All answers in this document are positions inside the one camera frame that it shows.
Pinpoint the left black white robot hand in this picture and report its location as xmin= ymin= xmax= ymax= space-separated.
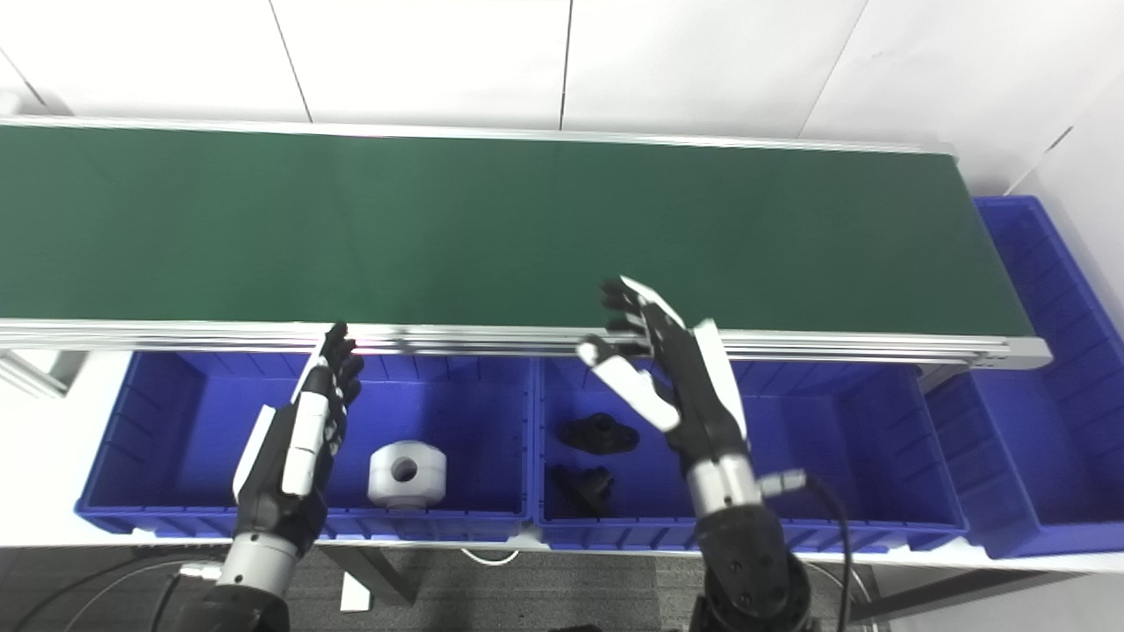
xmin=231 ymin=322 xmax=365 ymax=554

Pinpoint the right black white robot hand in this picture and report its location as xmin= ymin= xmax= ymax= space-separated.
xmin=576 ymin=276 xmax=752 ymax=470

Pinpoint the black flange part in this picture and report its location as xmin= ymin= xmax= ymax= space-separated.
xmin=558 ymin=413 xmax=639 ymax=455

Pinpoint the blue plastic bin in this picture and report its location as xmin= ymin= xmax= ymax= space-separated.
xmin=922 ymin=195 xmax=1124 ymax=560
xmin=75 ymin=351 xmax=537 ymax=541
xmin=531 ymin=355 xmax=967 ymax=554

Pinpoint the white cylindrical part with hole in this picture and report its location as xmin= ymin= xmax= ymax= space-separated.
xmin=367 ymin=440 xmax=448 ymax=510

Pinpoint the black angular part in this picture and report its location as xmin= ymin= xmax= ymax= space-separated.
xmin=551 ymin=464 xmax=616 ymax=519

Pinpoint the green conveyor belt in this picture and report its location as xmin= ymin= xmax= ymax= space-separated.
xmin=0 ymin=125 xmax=1035 ymax=339
xmin=0 ymin=114 xmax=1053 ymax=370

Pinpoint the aluminium conveyor leg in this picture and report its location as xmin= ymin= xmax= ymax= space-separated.
xmin=0 ymin=349 xmax=84 ymax=400

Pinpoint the black table leg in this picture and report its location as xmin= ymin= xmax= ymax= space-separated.
xmin=321 ymin=544 xmax=422 ymax=607

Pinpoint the black floor cable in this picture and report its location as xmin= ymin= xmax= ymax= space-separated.
xmin=61 ymin=553 xmax=238 ymax=632

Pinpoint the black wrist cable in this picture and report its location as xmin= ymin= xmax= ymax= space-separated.
xmin=760 ymin=470 xmax=854 ymax=632

